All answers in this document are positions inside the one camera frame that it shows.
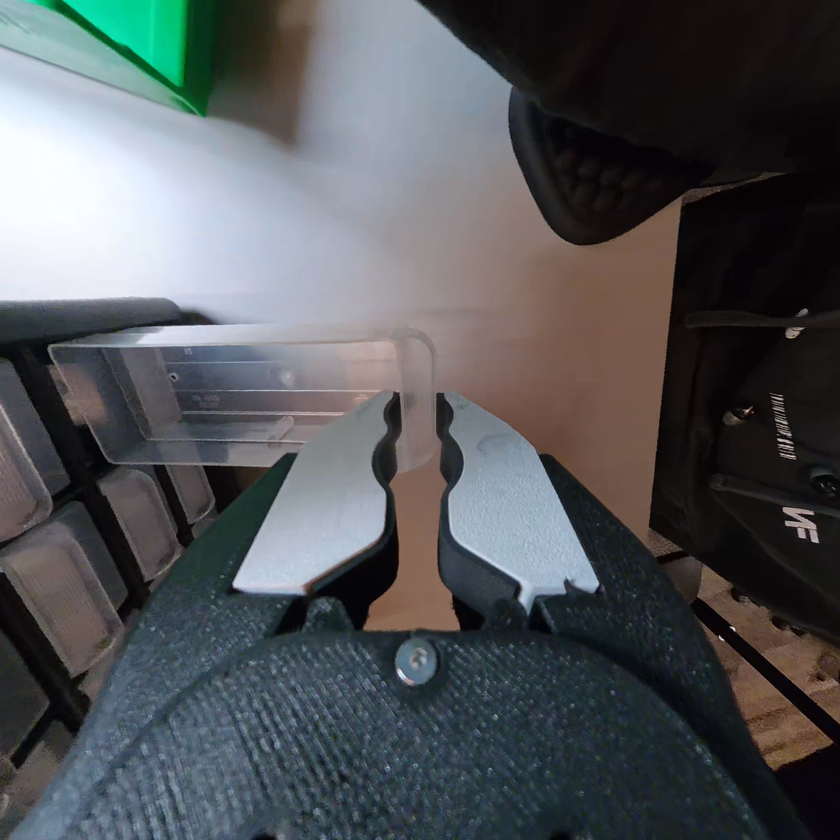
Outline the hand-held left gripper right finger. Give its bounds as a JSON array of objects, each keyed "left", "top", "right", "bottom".
[{"left": 436, "top": 392, "right": 601, "bottom": 630}]

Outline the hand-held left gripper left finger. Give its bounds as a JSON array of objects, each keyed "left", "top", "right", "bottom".
[{"left": 233, "top": 392, "right": 401, "bottom": 630}]

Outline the clear plastic drawer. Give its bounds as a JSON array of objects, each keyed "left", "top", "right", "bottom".
[{"left": 47, "top": 325, "right": 437, "bottom": 473}]

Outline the black drawer cabinet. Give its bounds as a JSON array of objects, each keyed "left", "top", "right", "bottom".
[{"left": 0, "top": 298, "right": 224, "bottom": 788}]

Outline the green storage bin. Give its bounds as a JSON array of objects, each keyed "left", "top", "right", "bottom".
[{"left": 0, "top": 0, "right": 221, "bottom": 118}]

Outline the grid of clear drawers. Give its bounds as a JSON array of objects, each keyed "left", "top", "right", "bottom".
[{"left": 0, "top": 357, "right": 217, "bottom": 756}]

